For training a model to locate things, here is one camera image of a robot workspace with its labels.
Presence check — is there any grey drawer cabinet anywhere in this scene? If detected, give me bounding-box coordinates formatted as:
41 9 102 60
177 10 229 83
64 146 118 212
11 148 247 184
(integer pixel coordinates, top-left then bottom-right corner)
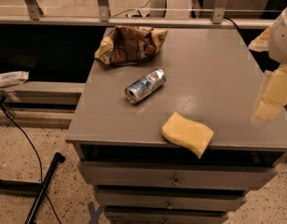
66 29 287 224

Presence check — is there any silver blue redbull can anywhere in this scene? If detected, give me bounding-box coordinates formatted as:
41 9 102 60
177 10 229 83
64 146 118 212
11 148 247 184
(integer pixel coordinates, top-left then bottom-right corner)
125 68 167 105

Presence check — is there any black floor cable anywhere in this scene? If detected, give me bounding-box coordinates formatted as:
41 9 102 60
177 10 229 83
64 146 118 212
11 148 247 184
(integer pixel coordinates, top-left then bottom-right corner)
0 93 62 224

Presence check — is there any metal railing frame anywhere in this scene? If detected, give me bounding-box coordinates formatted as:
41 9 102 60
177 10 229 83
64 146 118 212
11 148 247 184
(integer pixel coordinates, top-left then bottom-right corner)
0 0 272 29

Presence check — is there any black stand leg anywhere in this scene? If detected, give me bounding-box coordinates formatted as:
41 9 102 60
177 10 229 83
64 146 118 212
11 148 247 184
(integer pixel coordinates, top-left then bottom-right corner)
0 152 65 224

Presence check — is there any grey low bench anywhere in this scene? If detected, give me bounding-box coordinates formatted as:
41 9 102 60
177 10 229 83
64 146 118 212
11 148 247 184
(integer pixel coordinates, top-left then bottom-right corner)
0 81 85 105

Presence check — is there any yellow sponge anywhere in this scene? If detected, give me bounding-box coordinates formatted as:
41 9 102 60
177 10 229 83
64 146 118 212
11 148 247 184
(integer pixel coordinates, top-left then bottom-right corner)
161 112 214 159

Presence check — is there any crumpled brown chip bag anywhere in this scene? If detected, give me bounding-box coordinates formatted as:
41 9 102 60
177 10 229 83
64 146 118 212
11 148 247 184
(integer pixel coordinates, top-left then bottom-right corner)
94 25 169 65

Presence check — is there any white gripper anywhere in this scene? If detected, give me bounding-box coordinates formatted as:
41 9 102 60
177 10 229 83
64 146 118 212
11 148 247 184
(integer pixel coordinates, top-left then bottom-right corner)
248 7 287 125

